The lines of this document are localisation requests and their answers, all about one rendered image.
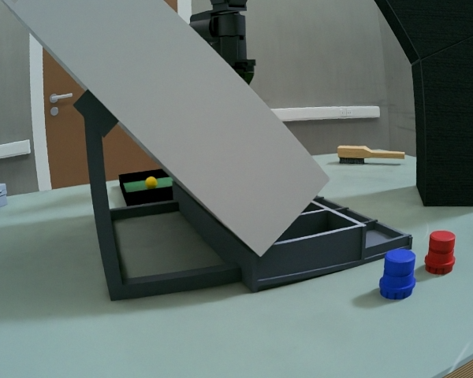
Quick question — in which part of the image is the red plug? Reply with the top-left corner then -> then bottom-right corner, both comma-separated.
424,231 -> 456,275

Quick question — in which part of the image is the wooden-handled wire brush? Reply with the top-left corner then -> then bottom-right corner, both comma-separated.
337,146 -> 404,164

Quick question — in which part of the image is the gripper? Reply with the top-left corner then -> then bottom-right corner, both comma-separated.
225,36 -> 256,86

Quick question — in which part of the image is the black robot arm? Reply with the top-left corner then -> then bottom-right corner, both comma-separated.
189,0 -> 247,60

